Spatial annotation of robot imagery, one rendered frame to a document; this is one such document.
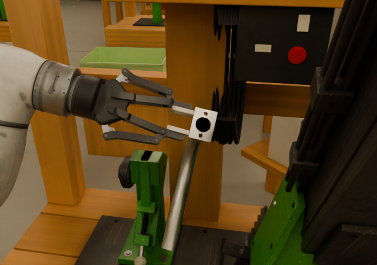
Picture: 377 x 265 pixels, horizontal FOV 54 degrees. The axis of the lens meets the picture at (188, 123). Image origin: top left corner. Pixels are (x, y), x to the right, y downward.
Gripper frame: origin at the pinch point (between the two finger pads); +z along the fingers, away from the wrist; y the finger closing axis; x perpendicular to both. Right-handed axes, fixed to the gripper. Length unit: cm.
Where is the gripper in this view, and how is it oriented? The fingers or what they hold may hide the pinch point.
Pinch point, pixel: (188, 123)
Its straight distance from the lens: 65.6
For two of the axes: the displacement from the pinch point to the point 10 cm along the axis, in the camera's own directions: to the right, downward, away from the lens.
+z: 9.7, 2.5, 0.6
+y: 2.4, -9.5, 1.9
